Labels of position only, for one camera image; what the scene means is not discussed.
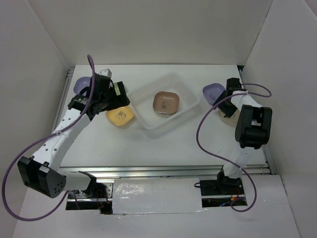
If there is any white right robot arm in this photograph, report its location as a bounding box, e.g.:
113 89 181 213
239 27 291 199
92 73 272 194

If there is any white front cover panel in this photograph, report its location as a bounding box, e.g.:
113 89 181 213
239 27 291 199
112 178 203 215

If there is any yellow panda plate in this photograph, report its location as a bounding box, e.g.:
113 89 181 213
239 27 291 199
106 106 134 126

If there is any white perforated plastic bin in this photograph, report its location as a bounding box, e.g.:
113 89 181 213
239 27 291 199
128 72 200 138

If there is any brown panda plate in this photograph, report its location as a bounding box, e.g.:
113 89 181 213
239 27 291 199
153 91 180 116

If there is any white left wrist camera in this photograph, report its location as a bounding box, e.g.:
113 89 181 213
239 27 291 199
99 69 112 78

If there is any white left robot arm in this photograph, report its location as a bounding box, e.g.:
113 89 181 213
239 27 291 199
17 80 130 198

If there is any purple panda plate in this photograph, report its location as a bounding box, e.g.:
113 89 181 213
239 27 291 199
73 76 91 94
202 83 225 105

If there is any green panda plate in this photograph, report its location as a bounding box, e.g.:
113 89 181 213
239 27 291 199
217 110 240 127

